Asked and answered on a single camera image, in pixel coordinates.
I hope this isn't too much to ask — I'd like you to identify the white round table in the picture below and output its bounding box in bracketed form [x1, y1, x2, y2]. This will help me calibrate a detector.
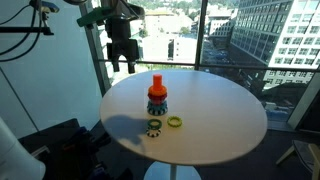
[100, 69, 267, 165]

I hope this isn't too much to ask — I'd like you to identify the dark green ring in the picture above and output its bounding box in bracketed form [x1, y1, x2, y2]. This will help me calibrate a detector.
[147, 118, 163, 131]

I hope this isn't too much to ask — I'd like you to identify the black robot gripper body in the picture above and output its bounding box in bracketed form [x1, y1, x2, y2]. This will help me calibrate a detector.
[106, 18, 139, 62]

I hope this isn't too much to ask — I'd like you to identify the small black white striped ring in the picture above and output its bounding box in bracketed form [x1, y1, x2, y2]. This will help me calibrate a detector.
[145, 128, 162, 138]

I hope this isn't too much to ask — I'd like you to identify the red stacking ring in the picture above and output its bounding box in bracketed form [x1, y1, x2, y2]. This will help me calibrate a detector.
[147, 93, 168, 105]

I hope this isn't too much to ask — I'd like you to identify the black white striped base ring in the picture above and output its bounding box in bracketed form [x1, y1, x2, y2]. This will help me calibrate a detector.
[146, 108, 168, 117]

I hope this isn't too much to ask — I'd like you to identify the orange stacking rod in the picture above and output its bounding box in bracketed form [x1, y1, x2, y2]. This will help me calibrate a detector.
[153, 74, 162, 88]

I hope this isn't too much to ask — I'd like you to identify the white table pedestal base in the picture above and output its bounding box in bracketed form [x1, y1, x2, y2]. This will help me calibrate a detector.
[143, 162, 201, 180]

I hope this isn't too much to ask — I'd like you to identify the orange stacking ring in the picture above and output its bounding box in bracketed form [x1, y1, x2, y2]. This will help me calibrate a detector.
[148, 85, 168, 97]

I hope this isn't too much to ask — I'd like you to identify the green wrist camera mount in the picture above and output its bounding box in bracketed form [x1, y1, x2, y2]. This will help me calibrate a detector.
[77, 7, 114, 27]

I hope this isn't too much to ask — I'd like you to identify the blue stacking ring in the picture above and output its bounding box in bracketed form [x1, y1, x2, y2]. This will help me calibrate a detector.
[146, 100, 169, 114]

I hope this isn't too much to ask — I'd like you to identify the camera on tripod arm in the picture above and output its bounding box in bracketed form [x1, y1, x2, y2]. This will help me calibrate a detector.
[0, 0, 59, 35]

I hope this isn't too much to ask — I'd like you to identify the black cable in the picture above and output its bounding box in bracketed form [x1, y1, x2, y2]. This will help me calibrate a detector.
[0, 3, 44, 63]

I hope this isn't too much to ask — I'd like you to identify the wooden chair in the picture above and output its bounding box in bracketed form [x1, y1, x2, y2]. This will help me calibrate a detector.
[276, 140, 320, 180]

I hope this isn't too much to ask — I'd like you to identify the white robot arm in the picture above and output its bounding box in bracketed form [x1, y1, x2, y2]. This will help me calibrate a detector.
[0, 17, 102, 180]

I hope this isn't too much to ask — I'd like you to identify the black equipment pile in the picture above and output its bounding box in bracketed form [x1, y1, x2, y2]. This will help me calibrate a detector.
[18, 118, 133, 180]

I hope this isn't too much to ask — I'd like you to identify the yellow green ring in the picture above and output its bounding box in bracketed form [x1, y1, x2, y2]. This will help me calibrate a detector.
[166, 115, 183, 128]

